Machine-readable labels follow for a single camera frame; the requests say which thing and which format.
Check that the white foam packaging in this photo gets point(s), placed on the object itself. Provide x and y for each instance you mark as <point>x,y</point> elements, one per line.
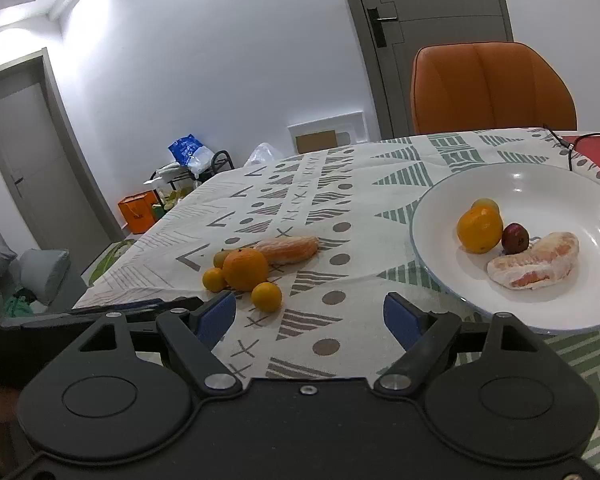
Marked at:
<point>331,132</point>

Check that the green kiwi rear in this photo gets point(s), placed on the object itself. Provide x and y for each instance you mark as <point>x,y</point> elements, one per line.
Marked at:
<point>220,257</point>

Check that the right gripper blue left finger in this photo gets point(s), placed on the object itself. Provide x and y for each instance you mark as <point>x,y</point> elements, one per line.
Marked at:
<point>189,338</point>

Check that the small red plum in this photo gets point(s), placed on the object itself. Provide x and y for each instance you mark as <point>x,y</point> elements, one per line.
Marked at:
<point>515,239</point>

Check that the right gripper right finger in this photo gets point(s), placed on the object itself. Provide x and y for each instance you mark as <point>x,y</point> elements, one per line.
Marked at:
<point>427,340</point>

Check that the small yellow citrus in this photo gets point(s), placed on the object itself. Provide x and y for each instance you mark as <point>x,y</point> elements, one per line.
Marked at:
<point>267,297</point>
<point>213,280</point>

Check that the grey door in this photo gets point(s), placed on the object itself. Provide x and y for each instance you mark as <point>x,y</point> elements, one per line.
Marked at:
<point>422,23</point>
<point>44,168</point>

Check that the patterned tablecloth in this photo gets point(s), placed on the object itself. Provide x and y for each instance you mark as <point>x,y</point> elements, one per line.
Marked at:
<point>384,216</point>

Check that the large orange rear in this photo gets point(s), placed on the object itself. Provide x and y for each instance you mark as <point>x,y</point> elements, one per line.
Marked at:
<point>244,269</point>

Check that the orange paper bag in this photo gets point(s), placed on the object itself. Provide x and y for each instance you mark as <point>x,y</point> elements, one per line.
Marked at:
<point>137,212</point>

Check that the person left hand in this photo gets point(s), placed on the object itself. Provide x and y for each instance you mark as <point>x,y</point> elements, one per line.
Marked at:
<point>14,448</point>

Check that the long peeled pomelo segment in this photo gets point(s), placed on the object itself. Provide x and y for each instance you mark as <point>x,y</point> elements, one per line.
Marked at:
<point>547,262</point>

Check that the black door handle lock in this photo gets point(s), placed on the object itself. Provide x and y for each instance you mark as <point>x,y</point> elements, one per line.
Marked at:
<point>377,24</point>

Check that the small yellow citrus right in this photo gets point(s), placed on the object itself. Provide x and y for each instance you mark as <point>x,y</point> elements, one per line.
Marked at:
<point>267,297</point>

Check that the grey sofa cushion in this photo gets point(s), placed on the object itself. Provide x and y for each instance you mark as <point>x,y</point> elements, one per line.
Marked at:
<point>42,271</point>

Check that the blue white plastic bag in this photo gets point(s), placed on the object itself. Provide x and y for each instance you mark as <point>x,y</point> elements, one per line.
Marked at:
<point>191,153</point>

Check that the large orange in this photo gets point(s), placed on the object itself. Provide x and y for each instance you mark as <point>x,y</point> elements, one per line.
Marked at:
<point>244,269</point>
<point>480,229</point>

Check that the white ceramic bowl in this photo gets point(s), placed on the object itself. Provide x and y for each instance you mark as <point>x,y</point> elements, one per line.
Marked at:
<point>543,199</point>

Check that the large orange front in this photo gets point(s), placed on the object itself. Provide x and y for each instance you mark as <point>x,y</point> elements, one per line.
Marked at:
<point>480,229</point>

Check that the clear plastic bag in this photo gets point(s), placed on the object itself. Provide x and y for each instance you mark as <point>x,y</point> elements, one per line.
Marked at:
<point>264,153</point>

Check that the orange peeled pomelo segment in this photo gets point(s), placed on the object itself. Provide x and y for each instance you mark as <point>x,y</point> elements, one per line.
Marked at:
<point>288,250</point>

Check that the orange leather chair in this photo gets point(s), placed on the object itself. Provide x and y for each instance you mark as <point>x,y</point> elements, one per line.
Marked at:
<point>487,85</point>

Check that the small yellow citrus left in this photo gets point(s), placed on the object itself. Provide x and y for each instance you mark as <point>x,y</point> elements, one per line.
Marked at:
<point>213,280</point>

